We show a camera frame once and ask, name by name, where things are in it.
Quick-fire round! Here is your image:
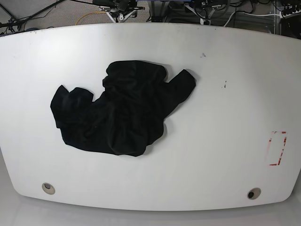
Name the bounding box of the right table cable grommet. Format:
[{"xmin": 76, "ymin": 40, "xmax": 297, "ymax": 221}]
[{"xmin": 247, "ymin": 188, "xmax": 261, "ymax": 200}]

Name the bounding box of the red tape rectangle marking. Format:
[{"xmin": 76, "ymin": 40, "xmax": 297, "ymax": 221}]
[{"xmin": 266, "ymin": 131, "xmax": 288, "ymax": 166}]

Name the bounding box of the black tripod leg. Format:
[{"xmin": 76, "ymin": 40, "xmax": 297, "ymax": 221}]
[{"xmin": 0, "ymin": 4, "xmax": 22, "ymax": 24}]

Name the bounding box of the white power strip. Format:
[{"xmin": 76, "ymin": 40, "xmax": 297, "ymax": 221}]
[{"xmin": 279, "ymin": 6, "xmax": 301, "ymax": 19}]

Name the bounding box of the white cable on floor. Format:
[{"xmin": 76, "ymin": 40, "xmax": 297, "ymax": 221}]
[{"xmin": 223, "ymin": 11, "xmax": 282, "ymax": 27}]

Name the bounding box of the table cable grommet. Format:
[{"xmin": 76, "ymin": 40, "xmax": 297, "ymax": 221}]
[
  {"xmin": 42, "ymin": 183, "xmax": 55, "ymax": 195},
  {"xmin": 247, "ymin": 188, "xmax": 261, "ymax": 200}
]

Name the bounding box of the black T-shirt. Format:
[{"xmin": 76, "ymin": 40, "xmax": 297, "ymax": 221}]
[{"xmin": 50, "ymin": 60, "xmax": 196, "ymax": 157}]

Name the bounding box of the grey metal stand base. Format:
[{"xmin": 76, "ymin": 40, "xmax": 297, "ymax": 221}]
[{"xmin": 149, "ymin": 0, "xmax": 189, "ymax": 23}]

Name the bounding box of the left table cable grommet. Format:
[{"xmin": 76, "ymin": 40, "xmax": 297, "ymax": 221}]
[{"xmin": 42, "ymin": 183, "xmax": 55, "ymax": 195}]

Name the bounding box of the yellow cable on floor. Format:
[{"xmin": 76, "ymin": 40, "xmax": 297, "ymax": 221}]
[{"xmin": 75, "ymin": 11, "xmax": 106, "ymax": 25}]

